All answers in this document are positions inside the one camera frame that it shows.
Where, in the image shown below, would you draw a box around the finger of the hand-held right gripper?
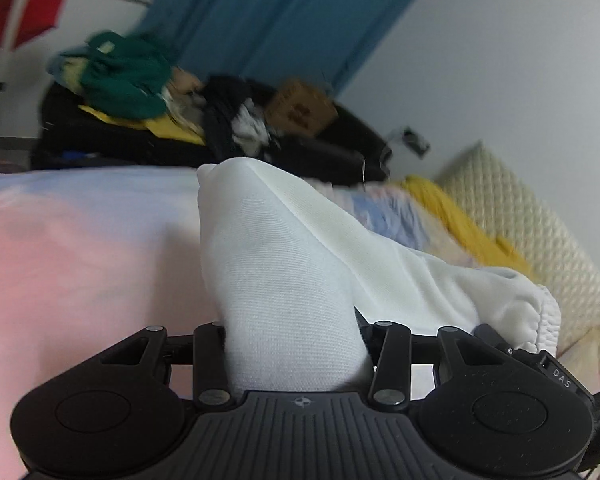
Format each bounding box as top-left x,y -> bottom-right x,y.
472,324 -> 520,357

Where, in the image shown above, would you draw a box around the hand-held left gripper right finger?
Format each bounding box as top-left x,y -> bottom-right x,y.
352,310 -> 511,407

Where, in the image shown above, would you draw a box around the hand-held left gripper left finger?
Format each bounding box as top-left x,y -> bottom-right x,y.
97,322 -> 235,407

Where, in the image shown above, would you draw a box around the white pants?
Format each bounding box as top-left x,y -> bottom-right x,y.
196,156 -> 563,393

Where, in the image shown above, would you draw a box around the yellow cloth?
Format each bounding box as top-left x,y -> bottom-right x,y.
402,175 -> 533,278

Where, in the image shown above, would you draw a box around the cream textured pillow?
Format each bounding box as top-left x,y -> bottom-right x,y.
437,141 -> 600,346

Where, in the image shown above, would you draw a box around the pastel bed blanket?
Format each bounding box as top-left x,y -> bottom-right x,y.
0,165 -> 600,480

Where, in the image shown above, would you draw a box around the black sofa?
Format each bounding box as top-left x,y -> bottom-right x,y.
30,80 -> 393,186

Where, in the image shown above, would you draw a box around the white patterned garment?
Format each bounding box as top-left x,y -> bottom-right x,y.
230,100 -> 273,156

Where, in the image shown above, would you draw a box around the yellow garment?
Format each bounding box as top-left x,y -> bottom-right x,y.
79,105 -> 206,145

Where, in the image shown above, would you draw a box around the black clothing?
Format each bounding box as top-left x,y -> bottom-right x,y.
200,75 -> 281,161

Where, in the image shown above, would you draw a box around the brown paper bag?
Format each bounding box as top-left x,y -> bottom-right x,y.
264,78 -> 338,137

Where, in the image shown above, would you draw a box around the beige cloth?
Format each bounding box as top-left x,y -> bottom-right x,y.
162,70 -> 203,126

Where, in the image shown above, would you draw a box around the green garment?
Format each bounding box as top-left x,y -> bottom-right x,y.
80,31 -> 173,121

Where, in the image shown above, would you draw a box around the olive cloth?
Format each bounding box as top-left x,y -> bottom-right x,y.
62,60 -> 88,93

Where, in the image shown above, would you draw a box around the blue-grey garment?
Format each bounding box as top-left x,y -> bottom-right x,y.
47,47 -> 88,78

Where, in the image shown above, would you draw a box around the blue curtain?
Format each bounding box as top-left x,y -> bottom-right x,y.
135,0 -> 448,103

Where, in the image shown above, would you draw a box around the red garment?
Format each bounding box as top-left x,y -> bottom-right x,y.
0,0 -> 67,52

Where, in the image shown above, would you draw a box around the white cable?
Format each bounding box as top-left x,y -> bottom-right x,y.
357,147 -> 393,188

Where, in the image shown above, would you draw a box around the wall outlet with plug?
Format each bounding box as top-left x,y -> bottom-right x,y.
400,127 -> 431,156

